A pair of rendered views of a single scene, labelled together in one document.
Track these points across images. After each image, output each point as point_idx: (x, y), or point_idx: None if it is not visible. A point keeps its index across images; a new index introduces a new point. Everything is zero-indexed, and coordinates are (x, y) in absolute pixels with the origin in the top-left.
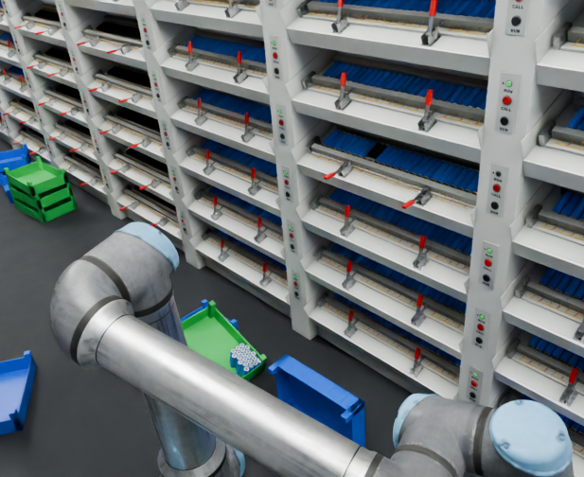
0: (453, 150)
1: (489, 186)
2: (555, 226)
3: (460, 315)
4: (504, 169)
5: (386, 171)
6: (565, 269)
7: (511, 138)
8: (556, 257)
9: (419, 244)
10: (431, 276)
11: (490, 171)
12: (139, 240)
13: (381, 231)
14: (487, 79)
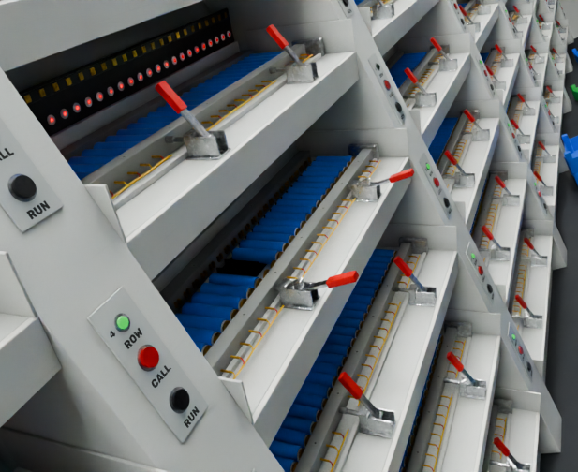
0: (343, 81)
1: (384, 89)
2: None
3: (447, 338)
4: (376, 58)
5: (315, 227)
6: (435, 127)
7: (356, 19)
8: (432, 117)
9: (407, 271)
10: (443, 285)
11: (374, 70)
12: None
13: (363, 369)
14: (221, 58)
